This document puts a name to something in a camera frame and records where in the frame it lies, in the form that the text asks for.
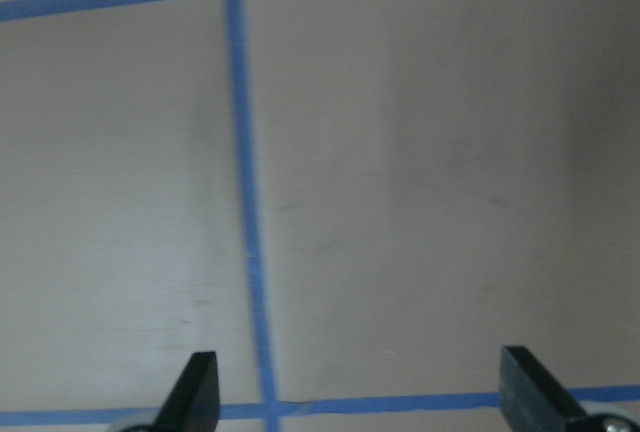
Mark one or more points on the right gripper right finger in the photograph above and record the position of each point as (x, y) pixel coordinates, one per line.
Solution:
(531, 399)

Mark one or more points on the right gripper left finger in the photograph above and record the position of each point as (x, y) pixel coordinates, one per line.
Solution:
(193, 405)

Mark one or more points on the brown paper table cover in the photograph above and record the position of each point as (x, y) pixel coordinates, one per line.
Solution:
(355, 203)

